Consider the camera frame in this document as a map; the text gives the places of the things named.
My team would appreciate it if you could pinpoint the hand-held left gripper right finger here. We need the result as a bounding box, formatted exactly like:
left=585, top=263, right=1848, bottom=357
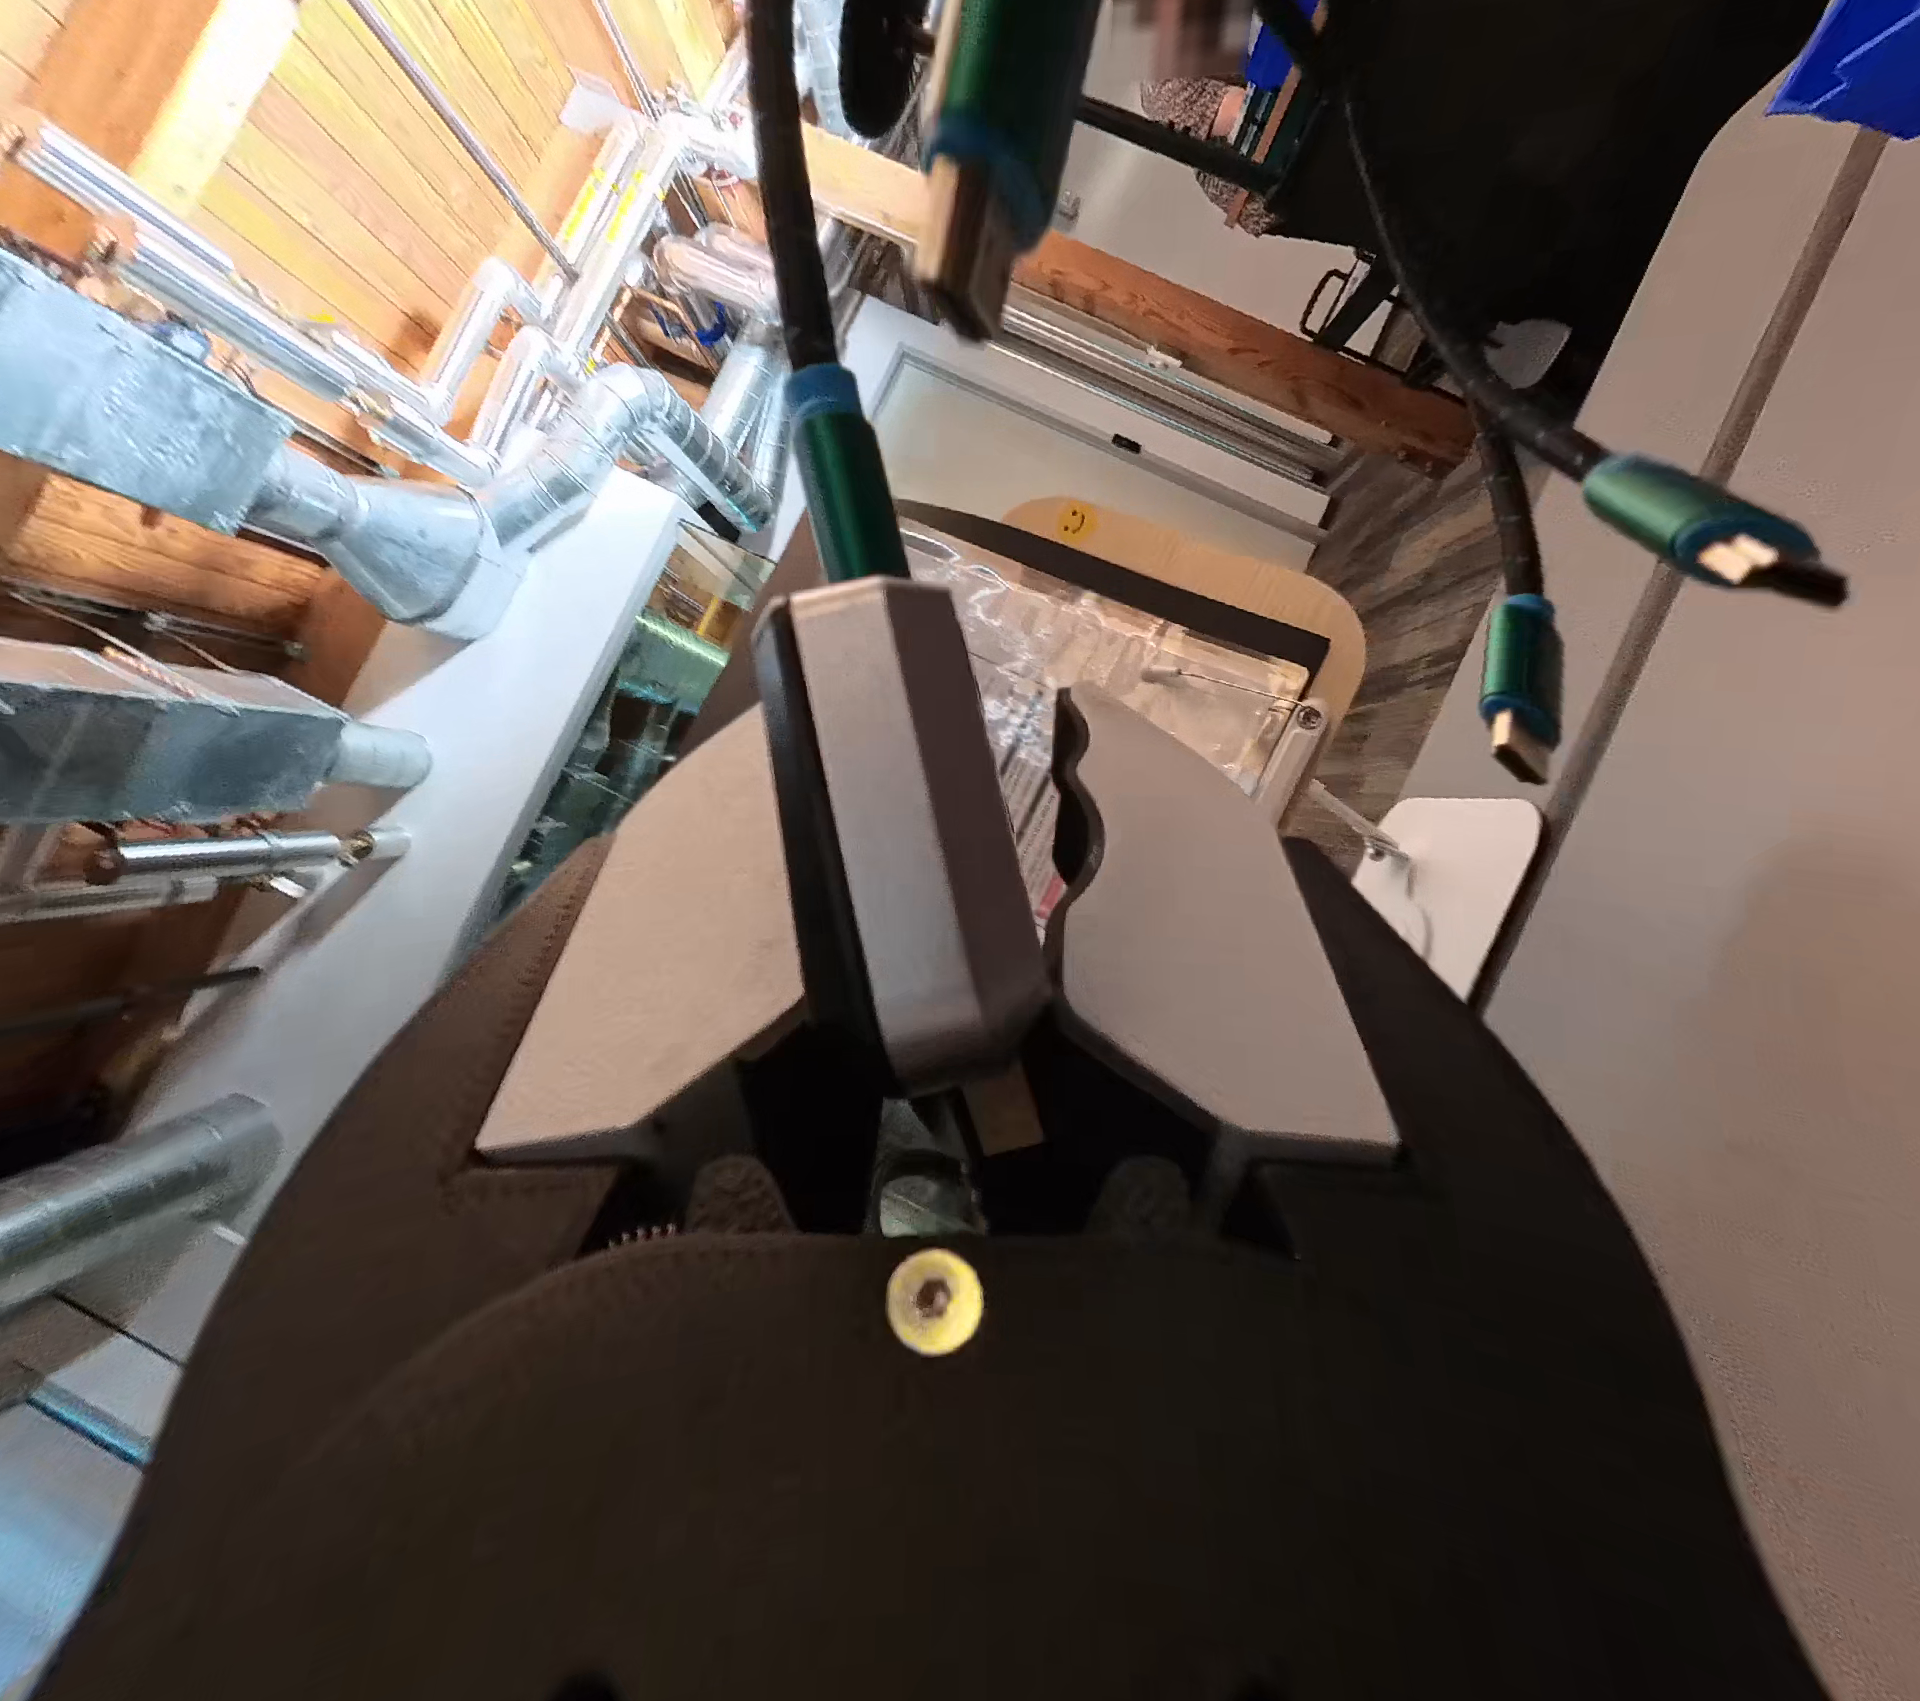
left=1039, top=684, right=1408, bottom=1238

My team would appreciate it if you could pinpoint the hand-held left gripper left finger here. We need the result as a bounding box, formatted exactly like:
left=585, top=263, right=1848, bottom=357
left=475, top=681, right=842, bottom=1170

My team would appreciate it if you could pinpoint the dark grey adapter hub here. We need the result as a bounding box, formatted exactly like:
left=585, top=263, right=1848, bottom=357
left=750, top=577, right=1056, bottom=1155

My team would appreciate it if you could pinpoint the blue storage bin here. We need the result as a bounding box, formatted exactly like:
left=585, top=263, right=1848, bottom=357
left=1766, top=0, right=1920, bottom=141

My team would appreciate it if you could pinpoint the green plug HDMI cable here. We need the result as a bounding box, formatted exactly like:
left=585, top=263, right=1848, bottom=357
left=744, top=0, right=1139, bottom=592
left=1303, top=0, right=1851, bottom=788

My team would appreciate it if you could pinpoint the clear plastic case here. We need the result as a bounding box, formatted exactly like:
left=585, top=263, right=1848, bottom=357
left=914, top=529, right=1330, bottom=833

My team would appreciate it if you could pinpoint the black round fan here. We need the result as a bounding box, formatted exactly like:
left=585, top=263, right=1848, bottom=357
left=836, top=0, right=941, bottom=141

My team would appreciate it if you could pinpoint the silver round duct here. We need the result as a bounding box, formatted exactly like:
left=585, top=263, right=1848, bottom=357
left=247, top=357, right=799, bottom=644
left=0, top=1093, right=288, bottom=1312

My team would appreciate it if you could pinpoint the silver rectangular duct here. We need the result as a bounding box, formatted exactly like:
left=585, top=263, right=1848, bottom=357
left=0, top=246, right=295, bottom=532
left=0, top=643, right=438, bottom=833

